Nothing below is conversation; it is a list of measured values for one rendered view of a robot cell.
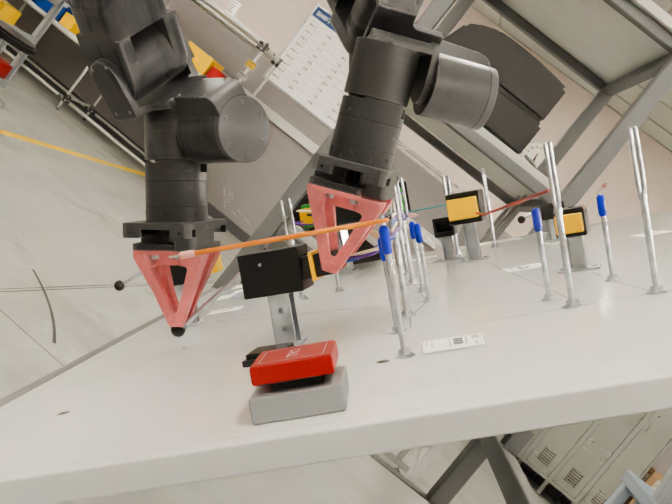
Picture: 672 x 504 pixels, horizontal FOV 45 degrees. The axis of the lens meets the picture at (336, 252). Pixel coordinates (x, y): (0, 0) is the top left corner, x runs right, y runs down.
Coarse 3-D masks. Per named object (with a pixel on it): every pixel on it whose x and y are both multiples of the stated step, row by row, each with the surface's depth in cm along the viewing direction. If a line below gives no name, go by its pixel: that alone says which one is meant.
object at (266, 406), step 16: (336, 368) 52; (320, 384) 48; (336, 384) 47; (256, 400) 47; (272, 400) 47; (288, 400) 47; (304, 400) 47; (320, 400) 47; (336, 400) 47; (256, 416) 47; (272, 416) 47; (288, 416) 47; (304, 416) 47
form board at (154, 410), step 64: (512, 256) 121; (640, 256) 94; (256, 320) 97; (320, 320) 87; (384, 320) 79; (448, 320) 73; (512, 320) 67; (576, 320) 62; (640, 320) 58; (64, 384) 74; (128, 384) 68; (192, 384) 63; (384, 384) 52; (448, 384) 49; (512, 384) 46; (576, 384) 44; (640, 384) 43; (0, 448) 53; (64, 448) 50; (128, 448) 47; (192, 448) 45; (256, 448) 44; (320, 448) 44; (384, 448) 43
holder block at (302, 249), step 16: (240, 256) 72; (256, 256) 72; (272, 256) 71; (288, 256) 71; (240, 272) 72; (256, 272) 72; (272, 272) 72; (288, 272) 71; (256, 288) 72; (272, 288) 72; (288, 288) 71; (304, 288) 71
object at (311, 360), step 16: (272, 352) 51; (288, 352) 50; (304, 352) 49; (320, 352) 48; (336, 352) 50; (256, 368) 47; (272, 368) 47; (288, 368) 47; (304, 368) 47; (320, 368) 47; (256, 384) 47; (272, 384) 48; (288, 384) 48; (304, 384) 48
